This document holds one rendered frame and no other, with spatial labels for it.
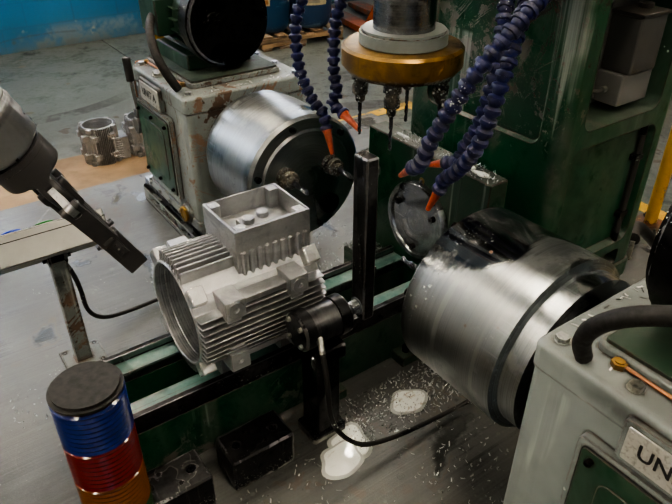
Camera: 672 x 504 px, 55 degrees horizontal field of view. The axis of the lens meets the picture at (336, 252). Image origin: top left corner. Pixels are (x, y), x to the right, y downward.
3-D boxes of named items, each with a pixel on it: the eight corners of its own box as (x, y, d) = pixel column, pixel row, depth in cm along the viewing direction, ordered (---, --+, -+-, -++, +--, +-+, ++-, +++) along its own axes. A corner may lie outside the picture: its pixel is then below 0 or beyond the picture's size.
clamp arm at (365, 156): (364, 305, 97) (369, 147, 83) (377, 315, 95) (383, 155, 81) (345, 313, 95) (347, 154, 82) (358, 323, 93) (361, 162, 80)
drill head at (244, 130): (277, 163, 158) (272, 60, 145) (369, 224, 133) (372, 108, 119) (182, 190, 146) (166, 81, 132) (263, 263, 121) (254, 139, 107)
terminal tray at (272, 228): (275, 222, 102) (272, 181, 99) (312, 252, 95) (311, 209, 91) (206, 245, 97) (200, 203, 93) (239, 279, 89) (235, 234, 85)
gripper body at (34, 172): (44, 140, 73) (99, 192, 79) (25, 117, 79) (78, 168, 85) (-8, 185, 72) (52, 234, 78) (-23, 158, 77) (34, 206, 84)
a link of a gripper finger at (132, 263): (114, 227, 87) (116, 229, 87) (146, 256, 92) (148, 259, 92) (97, 242, 87) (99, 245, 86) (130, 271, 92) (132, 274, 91)
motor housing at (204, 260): (267, 287, 114) (260, 191, 103) (329, 346, 101) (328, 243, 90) (159, 329, 104) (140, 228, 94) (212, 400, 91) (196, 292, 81)
